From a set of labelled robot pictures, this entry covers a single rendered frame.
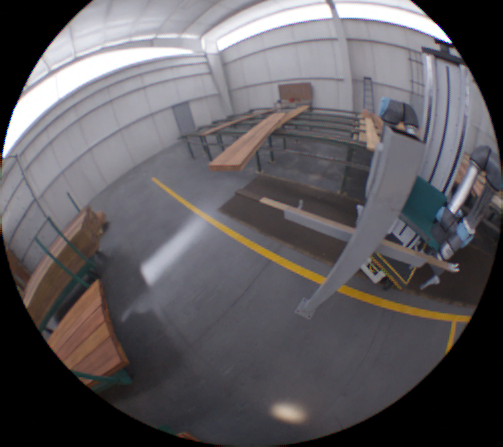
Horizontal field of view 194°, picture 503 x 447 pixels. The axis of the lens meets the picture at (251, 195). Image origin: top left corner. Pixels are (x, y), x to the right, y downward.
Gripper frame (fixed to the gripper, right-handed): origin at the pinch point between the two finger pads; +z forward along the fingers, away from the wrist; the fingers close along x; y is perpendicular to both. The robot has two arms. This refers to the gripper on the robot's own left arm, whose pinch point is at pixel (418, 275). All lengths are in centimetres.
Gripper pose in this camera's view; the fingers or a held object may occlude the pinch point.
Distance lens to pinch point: 89.9
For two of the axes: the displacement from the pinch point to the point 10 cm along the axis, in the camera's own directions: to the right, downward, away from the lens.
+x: 2.9, 6.5, -7.0
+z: -2.5, 7.6, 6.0
